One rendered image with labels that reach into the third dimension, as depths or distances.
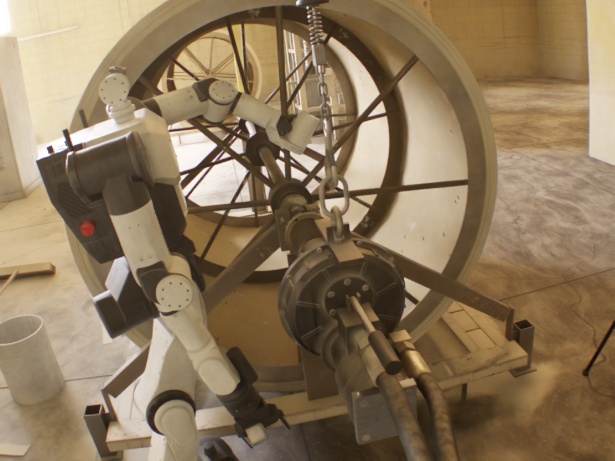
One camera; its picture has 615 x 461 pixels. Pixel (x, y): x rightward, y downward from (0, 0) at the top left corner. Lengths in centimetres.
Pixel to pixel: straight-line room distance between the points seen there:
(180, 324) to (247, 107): 68
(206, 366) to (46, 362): 171
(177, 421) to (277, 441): 85
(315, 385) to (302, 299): 95
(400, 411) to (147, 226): 58
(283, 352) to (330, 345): 129
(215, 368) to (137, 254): 31
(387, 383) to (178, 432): 71
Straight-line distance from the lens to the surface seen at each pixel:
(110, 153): 104
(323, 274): 117
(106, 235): 125
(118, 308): 133
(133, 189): 105
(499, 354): 234
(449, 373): 222
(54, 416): 277
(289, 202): 187
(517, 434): 224
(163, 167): 117
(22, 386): 286
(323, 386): 211
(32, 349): 276
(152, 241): 108
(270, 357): 249
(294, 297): 119
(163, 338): 144
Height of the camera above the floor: 152
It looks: 19 degrees down
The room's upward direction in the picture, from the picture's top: 7 degrees counter-clockwise
